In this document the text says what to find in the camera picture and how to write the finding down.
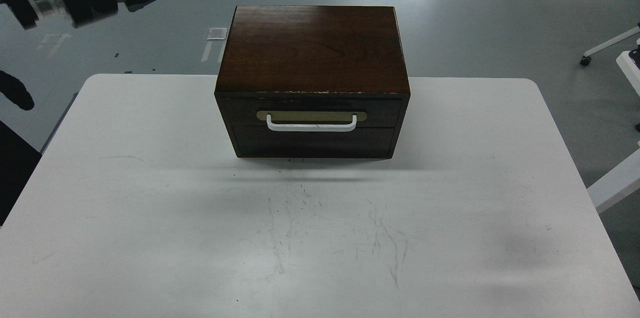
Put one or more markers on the white chair base leg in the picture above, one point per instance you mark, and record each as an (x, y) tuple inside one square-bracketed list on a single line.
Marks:
[(587, 56)]

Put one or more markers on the dark wooden drawer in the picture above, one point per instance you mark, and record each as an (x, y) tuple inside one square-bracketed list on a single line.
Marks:
[(376, 113)]

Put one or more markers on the dark wooden drawer cabinet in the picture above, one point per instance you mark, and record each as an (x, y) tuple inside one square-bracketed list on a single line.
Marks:
[(314, 52)]

